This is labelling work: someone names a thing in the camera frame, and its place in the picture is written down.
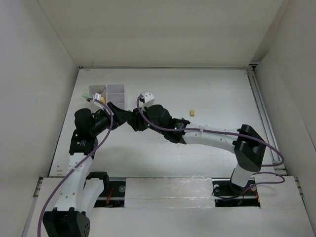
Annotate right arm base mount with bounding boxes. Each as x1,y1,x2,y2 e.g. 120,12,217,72
212,178,261,207

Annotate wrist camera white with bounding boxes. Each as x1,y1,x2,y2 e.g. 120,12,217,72
140,90,155,107
86,93,104,111

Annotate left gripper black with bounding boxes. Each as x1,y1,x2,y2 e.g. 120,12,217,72
90,102,133,136

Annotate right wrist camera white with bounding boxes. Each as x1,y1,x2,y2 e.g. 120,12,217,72
140,90,155,107

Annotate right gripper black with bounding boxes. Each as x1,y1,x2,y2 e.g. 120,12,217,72
127,103,166,135

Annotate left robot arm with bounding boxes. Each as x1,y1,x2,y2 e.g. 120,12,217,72
39,100,132,237

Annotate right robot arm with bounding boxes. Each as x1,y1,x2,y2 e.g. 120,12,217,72
128,105,266,195

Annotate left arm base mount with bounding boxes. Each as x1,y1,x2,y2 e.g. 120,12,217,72
86,172,126,208

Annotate white six-compartment organizer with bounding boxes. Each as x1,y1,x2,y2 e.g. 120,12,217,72
88,84,125,110

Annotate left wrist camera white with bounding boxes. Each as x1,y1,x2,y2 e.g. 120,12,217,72
86,93,104,111

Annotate green highlighter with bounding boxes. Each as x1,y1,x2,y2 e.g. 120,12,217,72
82,93,92,99

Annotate aluminium rail right side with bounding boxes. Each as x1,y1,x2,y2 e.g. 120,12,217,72
246,64,288,176

